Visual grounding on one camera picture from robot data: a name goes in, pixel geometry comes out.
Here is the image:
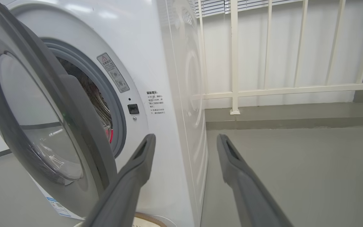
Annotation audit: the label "white metal railing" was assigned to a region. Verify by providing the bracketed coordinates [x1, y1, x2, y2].
[194, 0, 363, 115]

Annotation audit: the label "white front-load washing machine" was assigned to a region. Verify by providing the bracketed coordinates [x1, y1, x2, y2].
[0, 0, 209, 227]

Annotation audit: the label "blue white energy label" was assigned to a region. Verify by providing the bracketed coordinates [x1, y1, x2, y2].
[44, 196, 75, 218]

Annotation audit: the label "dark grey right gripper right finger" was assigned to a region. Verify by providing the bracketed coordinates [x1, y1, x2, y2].
[216, 134, 295, 227]

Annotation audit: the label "grey warning sticker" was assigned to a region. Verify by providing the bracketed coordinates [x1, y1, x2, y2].
[97, 52, 130, 93]

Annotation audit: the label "white window blinds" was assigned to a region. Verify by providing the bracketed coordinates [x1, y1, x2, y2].
[194, 0, 295, 18]

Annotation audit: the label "grey round washing machine door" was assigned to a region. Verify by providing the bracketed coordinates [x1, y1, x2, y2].
[0, 0, 118, 218]

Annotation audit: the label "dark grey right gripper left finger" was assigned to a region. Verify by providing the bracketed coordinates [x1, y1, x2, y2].
[81, 133, 157, 227]

